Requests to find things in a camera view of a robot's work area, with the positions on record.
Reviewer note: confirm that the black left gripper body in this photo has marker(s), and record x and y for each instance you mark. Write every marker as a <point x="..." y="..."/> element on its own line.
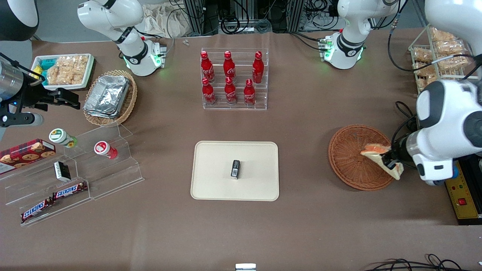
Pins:
<point x="396" y="152"/>

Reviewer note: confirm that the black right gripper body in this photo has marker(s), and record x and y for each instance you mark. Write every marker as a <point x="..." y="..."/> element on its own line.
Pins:
<point x="34" y="95"/>

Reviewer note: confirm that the triangular sandwich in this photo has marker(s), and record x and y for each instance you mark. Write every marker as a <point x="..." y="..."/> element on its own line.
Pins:
<point x="374" y="149"/>

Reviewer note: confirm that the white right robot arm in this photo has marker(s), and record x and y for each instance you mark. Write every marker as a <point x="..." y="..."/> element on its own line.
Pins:
<point x="131" y="49"/>

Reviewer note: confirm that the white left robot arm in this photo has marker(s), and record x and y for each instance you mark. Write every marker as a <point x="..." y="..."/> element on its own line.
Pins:
<point x="452" y="124"/>

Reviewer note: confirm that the aluminium foil tray stack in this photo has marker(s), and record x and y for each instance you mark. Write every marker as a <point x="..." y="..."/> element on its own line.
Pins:
<point x="107" y="96"/>

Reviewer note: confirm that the brown round wicker basket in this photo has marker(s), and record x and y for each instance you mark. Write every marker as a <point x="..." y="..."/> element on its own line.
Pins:
<point x="350" y="158"/>

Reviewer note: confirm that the light oval wicker basket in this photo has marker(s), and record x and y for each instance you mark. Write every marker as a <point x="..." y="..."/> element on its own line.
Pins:
<point x="130" y="101"/>

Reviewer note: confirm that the cream plastic tray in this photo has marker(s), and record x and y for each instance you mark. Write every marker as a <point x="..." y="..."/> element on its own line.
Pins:
<point x="214" y="169"/>

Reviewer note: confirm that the white rectangular dish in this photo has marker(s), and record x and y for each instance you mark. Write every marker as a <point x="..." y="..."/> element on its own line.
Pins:
<point x="60" y="87"/>

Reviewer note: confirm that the rice cracker packet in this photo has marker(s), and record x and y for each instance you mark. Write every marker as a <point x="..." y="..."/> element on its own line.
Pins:
<point x="424" y="79"/>
<point x="450" y="47"/>
<point x="421" y="54"/>
<point x="53" y="74"/>
<point x="81" y="69"/>
<point x="442" y="34"/>
<point x="67" y="69"/>
<point x="453" y="63"/>

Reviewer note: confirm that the yellow snack packet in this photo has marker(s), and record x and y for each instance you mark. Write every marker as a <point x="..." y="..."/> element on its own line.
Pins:
<point x="37" y="71"/>

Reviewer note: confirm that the green sunflower lidded cup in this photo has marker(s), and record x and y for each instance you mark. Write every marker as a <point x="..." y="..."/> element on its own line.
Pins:
<point x="60" y="136"/>

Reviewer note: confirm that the teal snack packet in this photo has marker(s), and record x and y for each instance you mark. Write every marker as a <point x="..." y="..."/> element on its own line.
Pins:
<point x="46" y="63"/>

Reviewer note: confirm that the red strawberry lidded cup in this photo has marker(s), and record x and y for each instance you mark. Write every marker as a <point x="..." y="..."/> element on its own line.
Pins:
<point x="105" y="149"/>

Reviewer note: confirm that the red tartan cookie box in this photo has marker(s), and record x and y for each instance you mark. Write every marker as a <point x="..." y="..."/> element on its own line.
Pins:
<point x="26" y="154"/>

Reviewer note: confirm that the small black box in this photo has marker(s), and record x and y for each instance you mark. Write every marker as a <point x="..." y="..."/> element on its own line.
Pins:
<point x="235" y="169"/>
<point x="62" y="171"/>

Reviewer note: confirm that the yellow black control box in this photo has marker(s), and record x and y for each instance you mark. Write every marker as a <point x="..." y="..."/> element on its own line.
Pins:
<point x="465" y="195"/>

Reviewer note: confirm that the clear acrylic tiered stand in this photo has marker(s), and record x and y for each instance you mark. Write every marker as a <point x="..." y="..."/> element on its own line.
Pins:
<point x="113" y="177"/>

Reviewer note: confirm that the Snickers chocolate bar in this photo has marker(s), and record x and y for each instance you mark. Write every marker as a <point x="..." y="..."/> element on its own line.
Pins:
<point x="36" y="210"/>
<point x="69" y="191"/>

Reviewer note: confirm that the beige cloth bag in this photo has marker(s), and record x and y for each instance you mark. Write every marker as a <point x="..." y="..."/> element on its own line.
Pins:
<point x="162" y="19"/>

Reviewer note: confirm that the red Coca-Cola bottle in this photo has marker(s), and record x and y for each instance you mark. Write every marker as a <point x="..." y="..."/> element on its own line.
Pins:
<point x="229" y="67"/>
<point x="249" y="94"/>
<point x="258" y="69"/>
<point x="230" y="93"/>
<point x="207" y="69"/>
<point x="208" y="94"/>

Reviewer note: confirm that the clear acrylic bottle rack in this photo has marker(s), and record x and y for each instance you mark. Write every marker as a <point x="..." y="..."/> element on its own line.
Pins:
<point x="241" y="56"/>

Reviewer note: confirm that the aluminium profile frame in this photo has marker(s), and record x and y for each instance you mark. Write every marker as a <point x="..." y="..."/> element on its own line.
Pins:
<point x="194" y="15"/>

